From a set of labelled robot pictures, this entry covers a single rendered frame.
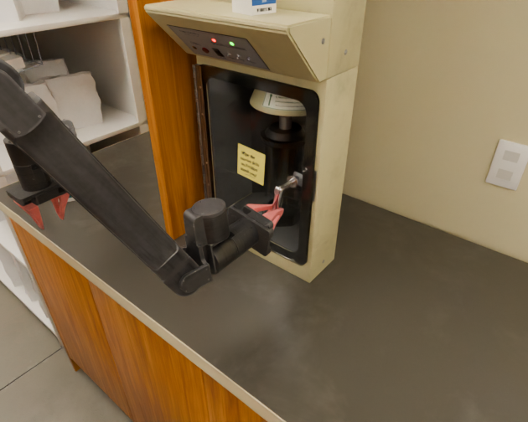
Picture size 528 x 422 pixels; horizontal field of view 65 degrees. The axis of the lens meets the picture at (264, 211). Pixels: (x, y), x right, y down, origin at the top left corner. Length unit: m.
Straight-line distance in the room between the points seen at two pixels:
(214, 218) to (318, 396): 0.36
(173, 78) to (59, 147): 0.47
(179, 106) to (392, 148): 0.59
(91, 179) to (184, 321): 0.44
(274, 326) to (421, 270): 0.40
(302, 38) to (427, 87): 0.55
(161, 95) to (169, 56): 0.08
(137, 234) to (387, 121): 0.79
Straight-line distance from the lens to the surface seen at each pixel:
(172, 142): 1.00
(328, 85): 0.74
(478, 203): 1.20
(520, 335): 1.01
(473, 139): 1.14
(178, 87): 0.98
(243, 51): 0.75
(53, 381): 2.14
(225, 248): 0.71
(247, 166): 0.90
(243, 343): 0.86
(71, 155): 0.55
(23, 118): 0.50
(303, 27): 0.65
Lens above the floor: 1.62
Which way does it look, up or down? 34 degrees down
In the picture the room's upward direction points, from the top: straight up
